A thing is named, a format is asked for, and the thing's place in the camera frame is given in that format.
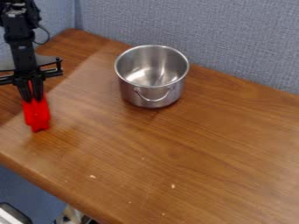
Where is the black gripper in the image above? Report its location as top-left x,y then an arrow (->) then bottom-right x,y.
0,0 -> 64,103

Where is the red plastic block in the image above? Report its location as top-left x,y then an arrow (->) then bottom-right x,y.
21,80 -> 52,133

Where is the grey device under table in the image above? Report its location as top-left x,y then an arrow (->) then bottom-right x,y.
0,203 -> 33,224

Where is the white clutter under table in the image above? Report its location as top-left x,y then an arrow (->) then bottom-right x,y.
52,206 -> 98,224

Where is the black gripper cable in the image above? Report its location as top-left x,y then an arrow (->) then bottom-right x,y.
32,24 -> 52,46

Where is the metal pot with handle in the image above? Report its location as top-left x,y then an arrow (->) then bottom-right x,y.
115,45 -> 191,109

